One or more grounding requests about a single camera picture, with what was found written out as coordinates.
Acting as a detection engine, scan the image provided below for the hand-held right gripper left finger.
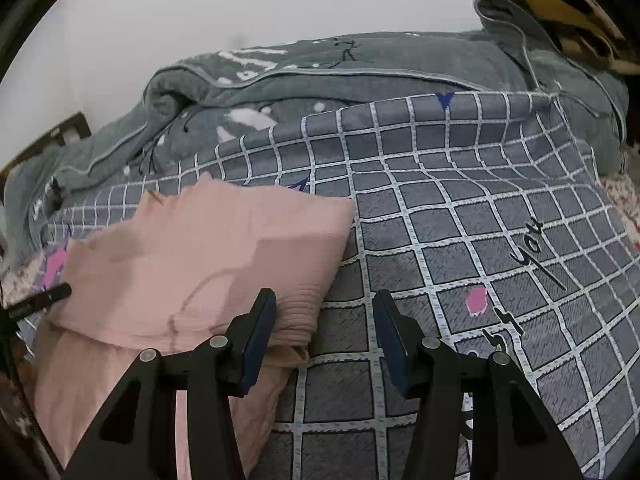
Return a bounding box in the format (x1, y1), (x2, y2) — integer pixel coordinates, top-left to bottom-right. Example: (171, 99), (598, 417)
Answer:
(62, 288), (277, 480)

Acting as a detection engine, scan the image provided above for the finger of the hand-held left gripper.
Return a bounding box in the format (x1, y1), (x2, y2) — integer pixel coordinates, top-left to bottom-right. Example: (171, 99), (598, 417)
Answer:
(0, 282), (74, 327)

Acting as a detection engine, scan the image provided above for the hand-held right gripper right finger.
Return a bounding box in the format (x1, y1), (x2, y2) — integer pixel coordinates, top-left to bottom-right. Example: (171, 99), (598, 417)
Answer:
(372, 289), (586, 480)

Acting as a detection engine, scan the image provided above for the pink small garment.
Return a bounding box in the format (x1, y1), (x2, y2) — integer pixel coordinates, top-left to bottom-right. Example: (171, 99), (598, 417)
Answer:
(32, 172), (357, 480)

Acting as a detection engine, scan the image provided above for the grey checked star blanket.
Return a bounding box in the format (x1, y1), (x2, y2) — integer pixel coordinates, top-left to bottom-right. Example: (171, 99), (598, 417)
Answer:
(42, 91), (640, 480)

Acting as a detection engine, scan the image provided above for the wooden chair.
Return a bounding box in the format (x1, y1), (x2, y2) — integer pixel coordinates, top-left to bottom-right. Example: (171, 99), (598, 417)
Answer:
(0, 112), (93, 176)

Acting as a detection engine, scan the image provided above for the floral bed sheet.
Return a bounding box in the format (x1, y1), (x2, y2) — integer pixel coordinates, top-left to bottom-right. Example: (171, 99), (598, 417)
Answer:
(597, 142), (640, 253)

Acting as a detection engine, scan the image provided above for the grey fleece blanket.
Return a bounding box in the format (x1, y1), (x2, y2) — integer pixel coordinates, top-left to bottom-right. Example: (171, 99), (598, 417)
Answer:
(5, 0), (631, 256)

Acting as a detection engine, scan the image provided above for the leopard print cloth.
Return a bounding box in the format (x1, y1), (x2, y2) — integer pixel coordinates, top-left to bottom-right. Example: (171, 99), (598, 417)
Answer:
(502, 0), (636, 76)

